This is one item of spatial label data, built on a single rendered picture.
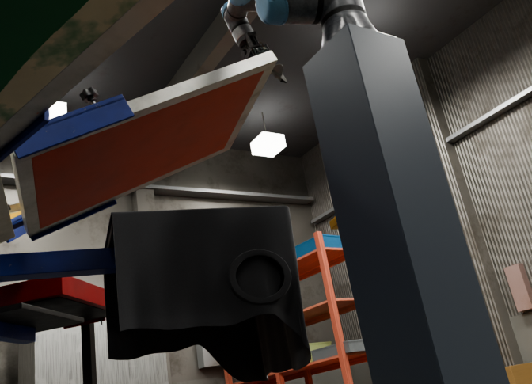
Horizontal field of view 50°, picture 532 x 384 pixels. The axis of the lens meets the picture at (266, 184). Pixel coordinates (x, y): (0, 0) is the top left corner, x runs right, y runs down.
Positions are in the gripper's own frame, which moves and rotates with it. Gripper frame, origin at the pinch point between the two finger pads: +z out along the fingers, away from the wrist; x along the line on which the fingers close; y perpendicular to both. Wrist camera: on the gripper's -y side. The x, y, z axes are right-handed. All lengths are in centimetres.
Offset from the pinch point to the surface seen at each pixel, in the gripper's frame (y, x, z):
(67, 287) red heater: -88, -78, 21
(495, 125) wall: -388, 540, -54
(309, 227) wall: -802, 430, -92
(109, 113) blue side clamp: 31, -64, 11
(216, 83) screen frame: 29.0, -32.3, 9.0
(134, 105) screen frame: 30, -57, 10
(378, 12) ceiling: -364, 436, -254
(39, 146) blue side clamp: 31, -83, 15
